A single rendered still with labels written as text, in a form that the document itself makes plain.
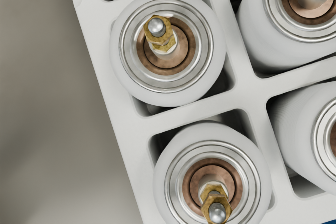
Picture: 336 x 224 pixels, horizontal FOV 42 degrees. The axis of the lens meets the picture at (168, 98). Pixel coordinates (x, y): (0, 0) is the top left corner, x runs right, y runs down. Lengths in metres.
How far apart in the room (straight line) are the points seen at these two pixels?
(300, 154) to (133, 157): 0.16
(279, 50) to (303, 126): 0.06
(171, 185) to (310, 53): 0.15
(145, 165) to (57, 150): 0.23
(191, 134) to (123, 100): 0.10
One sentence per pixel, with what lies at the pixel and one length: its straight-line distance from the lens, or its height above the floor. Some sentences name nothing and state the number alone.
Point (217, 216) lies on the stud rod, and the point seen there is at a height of 0.34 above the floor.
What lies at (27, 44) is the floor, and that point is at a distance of 0.65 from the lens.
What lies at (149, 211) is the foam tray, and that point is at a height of 0.18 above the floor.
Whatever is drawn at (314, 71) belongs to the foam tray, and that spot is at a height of 0.18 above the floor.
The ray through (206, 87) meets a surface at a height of 0.25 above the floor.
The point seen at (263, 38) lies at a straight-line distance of 0.36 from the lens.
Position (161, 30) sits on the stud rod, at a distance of 0.26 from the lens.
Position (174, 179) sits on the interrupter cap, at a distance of 0.35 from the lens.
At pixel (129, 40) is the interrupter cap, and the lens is 0.35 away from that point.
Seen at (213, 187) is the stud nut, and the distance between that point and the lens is 0.31.
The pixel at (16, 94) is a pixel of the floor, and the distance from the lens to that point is 0.65.
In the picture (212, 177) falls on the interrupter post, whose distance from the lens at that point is 0.33.
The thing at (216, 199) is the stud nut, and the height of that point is 0.33.
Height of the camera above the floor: 0.60
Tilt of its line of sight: 86 degrees down
